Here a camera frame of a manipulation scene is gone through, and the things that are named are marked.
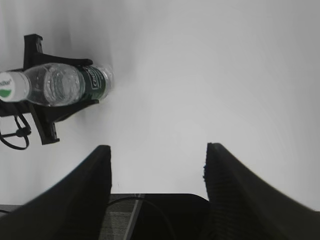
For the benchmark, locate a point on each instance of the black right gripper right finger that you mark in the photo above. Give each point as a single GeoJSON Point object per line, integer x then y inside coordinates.
{"type": "Point", "coordinates": [245, 207]}

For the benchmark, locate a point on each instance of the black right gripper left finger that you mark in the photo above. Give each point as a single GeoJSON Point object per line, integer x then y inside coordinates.
{"type": "Point", "coordinates": [73, 209]}

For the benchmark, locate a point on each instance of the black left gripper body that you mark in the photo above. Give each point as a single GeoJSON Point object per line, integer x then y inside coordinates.
{"type": "Point", "coordinates": [12, 108]}

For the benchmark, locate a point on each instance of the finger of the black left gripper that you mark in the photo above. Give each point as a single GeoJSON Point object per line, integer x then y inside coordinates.
{"type": "Point", "coordinates": [45, 118]}
{"type": "Point", "coordinates": [34, 56]}

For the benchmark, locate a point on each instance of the white green bottle cap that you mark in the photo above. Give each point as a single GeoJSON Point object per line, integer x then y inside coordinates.
{"type": "Point", "coordinates": [14, 86]}

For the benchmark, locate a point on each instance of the clear Cestbon water bottle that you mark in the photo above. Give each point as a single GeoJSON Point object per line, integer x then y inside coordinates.
{"type": "Point", "coordinates": [57, 84]}

